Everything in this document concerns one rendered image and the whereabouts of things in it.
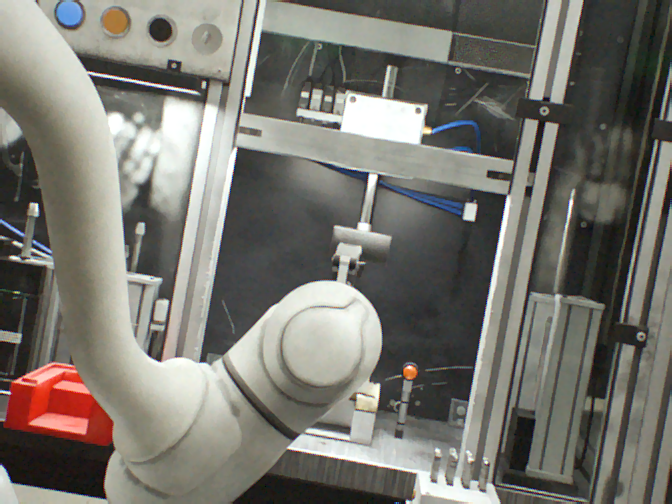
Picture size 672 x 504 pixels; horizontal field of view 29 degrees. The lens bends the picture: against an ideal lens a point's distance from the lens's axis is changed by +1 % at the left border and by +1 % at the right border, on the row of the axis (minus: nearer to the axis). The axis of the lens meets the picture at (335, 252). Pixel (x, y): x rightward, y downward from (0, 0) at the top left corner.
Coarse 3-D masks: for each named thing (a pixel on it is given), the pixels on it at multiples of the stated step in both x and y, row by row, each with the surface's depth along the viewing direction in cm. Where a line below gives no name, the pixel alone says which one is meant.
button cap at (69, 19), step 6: (66, 0) 171; (60, 6) 171; (66, 6) 171; (72, 6) 171; (78, 6) 171; (60, 12) 171; (66, 12) 171; (72, 12) 171; (78, 12) 171; (60, 18) 171; (66, 18) 171; (72, 18) 171; (78, 18) 171
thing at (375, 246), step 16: (368, 176) 192; (368, 192) 192; (368, 208) 192; (368, 224) 192; (336, 240) 190; (352, 240) 190; (368, 240) 190; (384, 240) 190; (368, 256) 190; (384, 256) 190
